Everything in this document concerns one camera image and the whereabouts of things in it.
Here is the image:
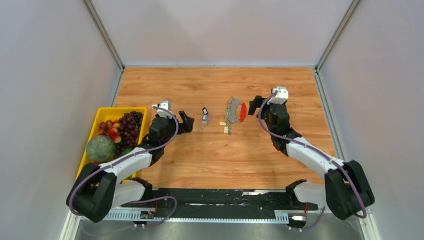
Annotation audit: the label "blue tagged key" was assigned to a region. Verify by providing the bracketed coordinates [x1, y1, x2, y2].
[201, 107, 210, 129]

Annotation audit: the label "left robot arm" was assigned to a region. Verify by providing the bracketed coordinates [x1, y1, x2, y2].
[66, 107, 195, 223]

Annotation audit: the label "purple cable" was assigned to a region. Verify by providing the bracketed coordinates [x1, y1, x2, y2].
[68, 105, 180, 217]
[257, 92, 368, 220]

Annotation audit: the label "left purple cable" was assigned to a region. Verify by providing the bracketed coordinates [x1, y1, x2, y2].
[68, 105, 180, 217]

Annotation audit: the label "green pear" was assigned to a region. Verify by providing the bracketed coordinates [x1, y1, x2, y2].
[119, 147, 134, 157]

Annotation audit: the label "yellow plastic bin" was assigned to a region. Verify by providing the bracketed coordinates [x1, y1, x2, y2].
[76, 106, 148, 181]

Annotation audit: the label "yellow tagged keys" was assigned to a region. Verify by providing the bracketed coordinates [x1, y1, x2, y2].
[218, 121, 231, 135]

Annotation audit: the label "dark grape bunch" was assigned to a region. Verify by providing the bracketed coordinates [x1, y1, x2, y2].
[114, 110, 143, 158]

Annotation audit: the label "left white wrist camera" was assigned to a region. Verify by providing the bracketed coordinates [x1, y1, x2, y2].
[151, 100, 173, 119]

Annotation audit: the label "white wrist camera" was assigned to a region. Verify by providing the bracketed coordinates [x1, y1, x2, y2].
[268, 86, 289, 105]
[151, 100, 173, 119]

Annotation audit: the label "red peaches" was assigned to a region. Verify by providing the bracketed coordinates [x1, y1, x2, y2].
[97, 119, 122, 144]

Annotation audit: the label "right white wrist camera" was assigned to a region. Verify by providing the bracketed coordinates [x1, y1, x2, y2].
[268, 86, 289, 105]

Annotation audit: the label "green melon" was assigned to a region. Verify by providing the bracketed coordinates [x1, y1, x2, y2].
[85, 135, 117, 164]

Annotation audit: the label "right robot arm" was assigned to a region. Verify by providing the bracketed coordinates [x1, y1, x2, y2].
[248, 94, 375, 220]

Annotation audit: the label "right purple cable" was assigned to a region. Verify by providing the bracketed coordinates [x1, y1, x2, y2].
[257, 92, 368, 220]

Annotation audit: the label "key holder with red handle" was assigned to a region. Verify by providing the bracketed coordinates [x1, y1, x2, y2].
[225, 96, 247, 125]

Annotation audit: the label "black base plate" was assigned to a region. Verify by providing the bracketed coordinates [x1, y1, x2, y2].
[124, 188, 318, 220]

